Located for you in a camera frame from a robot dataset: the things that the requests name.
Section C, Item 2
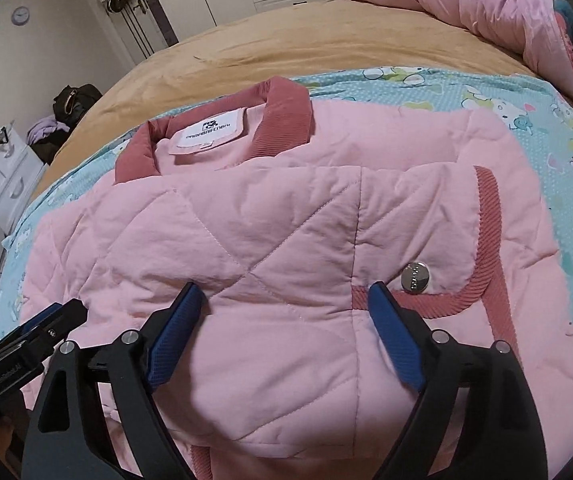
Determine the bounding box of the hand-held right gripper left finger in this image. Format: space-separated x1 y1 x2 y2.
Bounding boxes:
21 282 212 480

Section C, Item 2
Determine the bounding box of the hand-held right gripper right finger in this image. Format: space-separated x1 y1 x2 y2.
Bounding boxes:
368 281 547 480

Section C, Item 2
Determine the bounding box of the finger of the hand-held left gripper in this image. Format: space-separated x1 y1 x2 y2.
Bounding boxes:
16 302 70 336
0 299 89 361

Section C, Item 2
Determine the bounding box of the white drawer cabinet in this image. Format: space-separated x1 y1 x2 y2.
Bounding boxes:
0 127 50 234

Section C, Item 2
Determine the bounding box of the tan bed sheet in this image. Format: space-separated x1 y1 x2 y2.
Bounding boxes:
31 0 543 202

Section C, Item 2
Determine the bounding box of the purple cloth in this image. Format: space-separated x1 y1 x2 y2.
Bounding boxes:
27 116 70 144

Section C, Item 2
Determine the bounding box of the blue cartoon print blanket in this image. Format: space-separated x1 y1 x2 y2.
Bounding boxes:
0 65 573 377

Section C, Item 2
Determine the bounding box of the pink quilted jacket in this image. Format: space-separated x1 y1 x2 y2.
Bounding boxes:
19 76 573 480

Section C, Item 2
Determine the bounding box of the black bag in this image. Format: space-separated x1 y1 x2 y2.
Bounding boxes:
52 84 103 122

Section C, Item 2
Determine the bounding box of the white door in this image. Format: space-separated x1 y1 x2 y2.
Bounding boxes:
81 0 178 69

